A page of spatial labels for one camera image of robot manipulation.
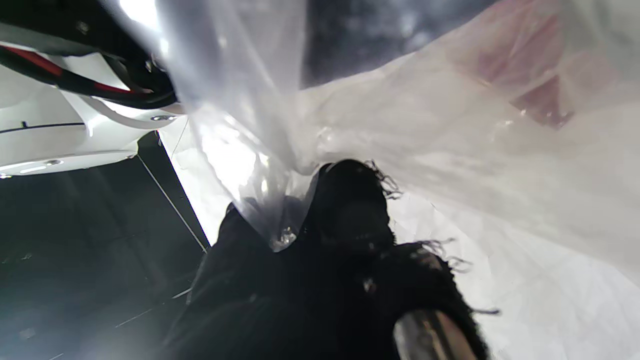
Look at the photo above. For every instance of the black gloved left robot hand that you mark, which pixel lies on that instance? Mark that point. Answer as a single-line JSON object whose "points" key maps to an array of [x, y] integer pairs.
{"points": [[325, 300]]}

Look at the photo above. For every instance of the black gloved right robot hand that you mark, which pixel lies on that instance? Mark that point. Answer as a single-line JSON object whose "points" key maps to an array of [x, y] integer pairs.
{"points": [[360, 35]]}

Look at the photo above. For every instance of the clear plastic bag of teabags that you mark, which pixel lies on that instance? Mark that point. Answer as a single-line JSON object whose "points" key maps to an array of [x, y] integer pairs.
{"points": [[450, 150]]}

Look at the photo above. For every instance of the red floral tea canister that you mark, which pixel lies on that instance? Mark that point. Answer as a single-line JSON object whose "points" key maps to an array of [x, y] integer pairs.
{"points": [[545, 102]]}

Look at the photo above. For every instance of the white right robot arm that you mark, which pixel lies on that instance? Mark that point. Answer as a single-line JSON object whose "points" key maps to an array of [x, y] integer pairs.
{"points": [[40, 142]]}

